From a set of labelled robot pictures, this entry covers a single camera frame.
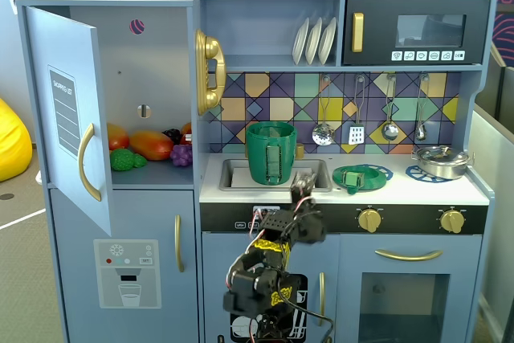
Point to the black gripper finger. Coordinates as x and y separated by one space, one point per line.
311 181
298 183

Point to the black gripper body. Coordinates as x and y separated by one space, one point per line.
302 191

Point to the green round lid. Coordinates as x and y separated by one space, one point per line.
369 182

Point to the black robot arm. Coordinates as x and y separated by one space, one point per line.
257 278

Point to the gold faucet knob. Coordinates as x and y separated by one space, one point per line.
300 151

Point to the metal slotted spoon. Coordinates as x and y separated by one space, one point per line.
323 134

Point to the metal slotted spatula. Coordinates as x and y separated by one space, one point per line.
356 134

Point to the gold stove knob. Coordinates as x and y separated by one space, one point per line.
452 221
369 220

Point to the grey toy sink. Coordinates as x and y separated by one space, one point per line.
227 174

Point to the metal ladle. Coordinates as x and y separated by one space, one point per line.
389 131

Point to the purple toy grapes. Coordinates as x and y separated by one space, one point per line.
180 155

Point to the red orange toy fruit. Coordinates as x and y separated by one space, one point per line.
186 134

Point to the steel toy pot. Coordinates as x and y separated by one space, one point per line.
441 172

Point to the dark toy blackberry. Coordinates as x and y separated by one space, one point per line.
172 134

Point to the white toy plate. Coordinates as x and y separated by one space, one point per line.
314 39
327 39
300 42

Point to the black white dishwasher sticker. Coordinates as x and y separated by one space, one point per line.
241 327

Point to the orange toy mango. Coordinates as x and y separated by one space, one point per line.
150 144

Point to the gold toy telephone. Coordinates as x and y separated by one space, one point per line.
211 47

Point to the blue toy kitchen unit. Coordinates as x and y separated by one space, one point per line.
132 214

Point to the green toy vegetable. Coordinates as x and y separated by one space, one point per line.
122 160

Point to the orange red toy peach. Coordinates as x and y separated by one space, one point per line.
116 138

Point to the grey ice dispenser sticker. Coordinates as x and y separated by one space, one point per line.
128 295

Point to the black toy microwave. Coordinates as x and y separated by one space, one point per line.
441 7

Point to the grey shopping list sticker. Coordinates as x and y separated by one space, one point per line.
63 118

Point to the blue fridge door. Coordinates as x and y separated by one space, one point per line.
40 58

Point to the yellow beanbag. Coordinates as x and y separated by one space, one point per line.
14 142

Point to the white wall socket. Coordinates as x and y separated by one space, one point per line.
14 1

